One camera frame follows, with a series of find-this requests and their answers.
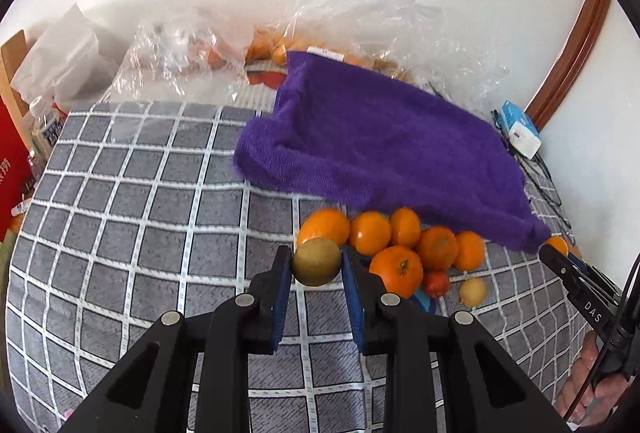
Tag small orange kumquat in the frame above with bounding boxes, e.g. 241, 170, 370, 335
546, 236, 570, 257

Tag large orange with stem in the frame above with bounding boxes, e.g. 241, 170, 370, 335
369, 245, 423, 299

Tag small red blood orange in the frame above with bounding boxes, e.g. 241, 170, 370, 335
422, 271, 450, 299

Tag green kiwi fruit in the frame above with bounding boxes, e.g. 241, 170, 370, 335
292, 238, 342, 287

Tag orange mandarin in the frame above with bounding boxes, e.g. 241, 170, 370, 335
454, 231, 485, 271
349, 211, 392, 257
416, 226, 459, 271
296, 208, 350, 247
388, 208, 422, 249

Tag small yellow green fruit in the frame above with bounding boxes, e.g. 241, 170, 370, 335
459, 277, 488, 309

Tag right hand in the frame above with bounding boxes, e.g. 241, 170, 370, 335
554, 331, 630, 429

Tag blue white tissue pack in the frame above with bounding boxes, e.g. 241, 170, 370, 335
499, 100, 541, 160

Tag grey checked quilt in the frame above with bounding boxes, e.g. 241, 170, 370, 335
1, 102, 588, 432

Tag purple towel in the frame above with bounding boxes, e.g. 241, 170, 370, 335
233, 52, 550, 251

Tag small clear plastic bag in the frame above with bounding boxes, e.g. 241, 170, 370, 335
108, 7, 254, 106

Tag red box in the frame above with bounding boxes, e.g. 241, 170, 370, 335
0, 101, 32, 240

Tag large clear plastic bag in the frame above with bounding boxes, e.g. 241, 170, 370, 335
245, 0, 509, 114

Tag small plastic bottle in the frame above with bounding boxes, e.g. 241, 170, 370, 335
29, 96, 65, 159

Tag white paper bag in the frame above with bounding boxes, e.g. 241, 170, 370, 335
11, 5, 118, 112

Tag black cables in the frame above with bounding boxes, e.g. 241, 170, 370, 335
491, 109, 576, 244

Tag brown wooden door frame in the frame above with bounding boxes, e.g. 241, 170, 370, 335
525, 0, 612, 130

